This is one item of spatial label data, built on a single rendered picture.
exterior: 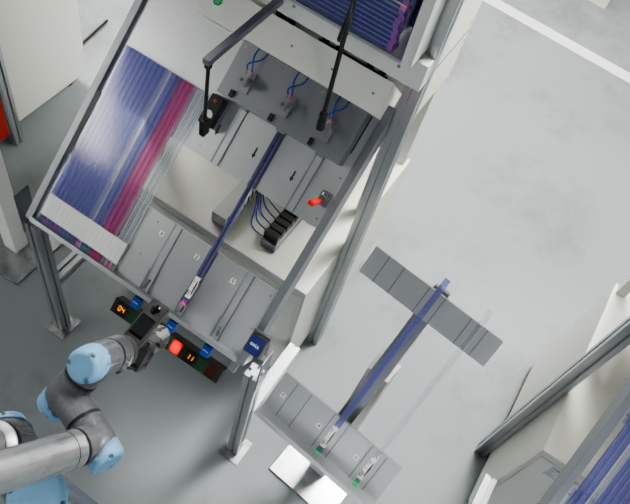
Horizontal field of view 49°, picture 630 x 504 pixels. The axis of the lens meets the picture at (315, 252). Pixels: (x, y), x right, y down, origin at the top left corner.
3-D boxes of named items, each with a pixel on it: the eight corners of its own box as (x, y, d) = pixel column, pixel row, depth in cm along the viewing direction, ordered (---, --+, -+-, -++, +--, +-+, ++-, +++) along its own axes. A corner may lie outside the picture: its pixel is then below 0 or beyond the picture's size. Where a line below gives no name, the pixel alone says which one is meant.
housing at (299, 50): (383, 124, 166) (375, 116, 152) (217, 25, 174) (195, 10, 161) (401, 94, 165) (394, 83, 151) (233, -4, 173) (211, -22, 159)
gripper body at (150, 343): (123, 349, 166) (96, 360, 154) (140, 319, 164) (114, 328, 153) (149, 367, 165) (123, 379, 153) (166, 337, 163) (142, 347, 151)
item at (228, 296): (243, 354, 174) (239, 357, 171) (40, 216, 185) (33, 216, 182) (281, 290, 171) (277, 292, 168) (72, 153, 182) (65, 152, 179)
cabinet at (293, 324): (276, 380, 247) (305, 296, 196) (121, 274, 259) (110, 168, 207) (366, 258, 282) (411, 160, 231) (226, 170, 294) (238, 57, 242)
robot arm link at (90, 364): (54, 366, 139) (81, 338, 137) (84, 355, 150) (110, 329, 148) (79, 396, 138) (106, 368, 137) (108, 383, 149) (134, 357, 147)
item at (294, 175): (321, 227, 170) (316, 228, 165) (109, 94, 181) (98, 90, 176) (392, 108, 164) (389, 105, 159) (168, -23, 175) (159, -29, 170)
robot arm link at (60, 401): (52, 439, 140) (87, 405, 138) (26, 395, 144) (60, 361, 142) (79, 434, 148) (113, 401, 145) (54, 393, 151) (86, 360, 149)
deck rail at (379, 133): (251, 360, 176) (242, 366, 170) (244, 356, 177) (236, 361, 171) (399, 112, 164) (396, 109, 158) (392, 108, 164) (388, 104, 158)
